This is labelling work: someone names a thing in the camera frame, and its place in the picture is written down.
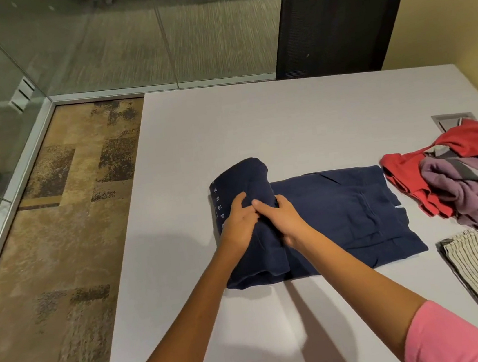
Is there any grey table cable hatch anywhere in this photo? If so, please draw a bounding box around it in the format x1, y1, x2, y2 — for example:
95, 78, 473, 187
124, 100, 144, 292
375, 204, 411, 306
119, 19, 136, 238
431, 110, 478, 135

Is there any black mesh office chair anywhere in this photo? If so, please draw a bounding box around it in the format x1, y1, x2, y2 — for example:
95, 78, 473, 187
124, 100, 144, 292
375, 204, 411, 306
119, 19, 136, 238
266, 0, 416, 85

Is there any person's right pink sleeve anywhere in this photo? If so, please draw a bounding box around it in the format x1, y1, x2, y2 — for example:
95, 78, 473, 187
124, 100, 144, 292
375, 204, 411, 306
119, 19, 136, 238
396, 294, 478, 362

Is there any navy blue hoodie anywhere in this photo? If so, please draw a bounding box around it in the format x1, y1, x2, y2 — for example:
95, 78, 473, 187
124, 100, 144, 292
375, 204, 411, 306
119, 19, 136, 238
205, 136, 432, 294

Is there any metal glass door bracket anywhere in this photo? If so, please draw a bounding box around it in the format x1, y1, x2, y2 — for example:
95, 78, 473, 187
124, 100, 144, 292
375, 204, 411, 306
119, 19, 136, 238
5, 76, 40, 116

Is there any person's right forearm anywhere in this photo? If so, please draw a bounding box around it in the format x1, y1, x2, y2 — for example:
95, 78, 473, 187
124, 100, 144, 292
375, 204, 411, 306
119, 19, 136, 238
291, 212, 433, 362

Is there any mauve striped t-shirt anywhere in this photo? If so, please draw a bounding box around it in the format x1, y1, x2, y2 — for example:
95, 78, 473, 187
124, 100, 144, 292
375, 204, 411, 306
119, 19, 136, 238
417, 140, 478, 256

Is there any person's left hand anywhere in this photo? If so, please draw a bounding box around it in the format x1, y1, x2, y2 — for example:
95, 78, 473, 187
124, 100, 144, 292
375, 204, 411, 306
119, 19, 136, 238
212, 190, 267, 257

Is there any person's left forearm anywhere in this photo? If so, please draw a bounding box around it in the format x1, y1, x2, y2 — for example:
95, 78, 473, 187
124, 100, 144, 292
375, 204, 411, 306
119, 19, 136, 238
119, 244, 257, 362

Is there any person's right hand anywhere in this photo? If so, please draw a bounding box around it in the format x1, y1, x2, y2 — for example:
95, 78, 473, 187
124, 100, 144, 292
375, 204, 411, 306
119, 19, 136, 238
251, 190, 315, 252

